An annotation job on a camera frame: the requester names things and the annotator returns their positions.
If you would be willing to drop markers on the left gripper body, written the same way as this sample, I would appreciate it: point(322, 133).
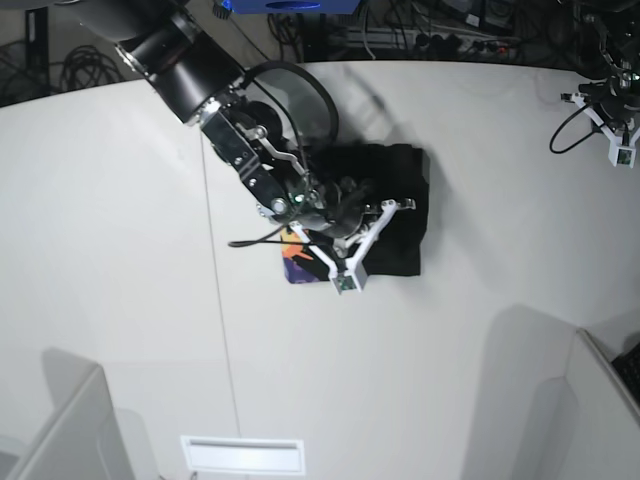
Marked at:
point(607, 53)

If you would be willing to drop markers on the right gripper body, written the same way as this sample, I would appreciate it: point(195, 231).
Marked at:
point(311, 215)

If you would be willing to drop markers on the black T-shirt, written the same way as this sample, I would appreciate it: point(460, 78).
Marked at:
point(400, 170)

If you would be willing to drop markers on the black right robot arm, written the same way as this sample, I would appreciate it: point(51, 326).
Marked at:
point(204, 85)

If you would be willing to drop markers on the white power strip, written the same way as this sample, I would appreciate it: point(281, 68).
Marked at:
point(413, 39)

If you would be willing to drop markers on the blue box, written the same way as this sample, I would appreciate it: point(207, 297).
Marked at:
point(246, 7)

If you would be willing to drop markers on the black keyboard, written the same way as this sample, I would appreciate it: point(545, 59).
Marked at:
point(627, 367)

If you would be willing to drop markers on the white partition right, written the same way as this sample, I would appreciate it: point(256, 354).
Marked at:
point(583, 424)

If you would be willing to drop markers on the white partition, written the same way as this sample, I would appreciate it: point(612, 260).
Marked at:
point(81, 439)
point(583, 424)

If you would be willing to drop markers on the white partition left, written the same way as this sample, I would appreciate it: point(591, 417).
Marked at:
point(81, 439)

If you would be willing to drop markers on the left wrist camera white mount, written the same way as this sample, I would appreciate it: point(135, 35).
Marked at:
point(622, 134)

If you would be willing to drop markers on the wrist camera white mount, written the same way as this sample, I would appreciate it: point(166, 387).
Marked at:
point(346, 271)
point(622, 134)

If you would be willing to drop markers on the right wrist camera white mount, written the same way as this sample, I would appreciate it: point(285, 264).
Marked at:
point(346, 271)

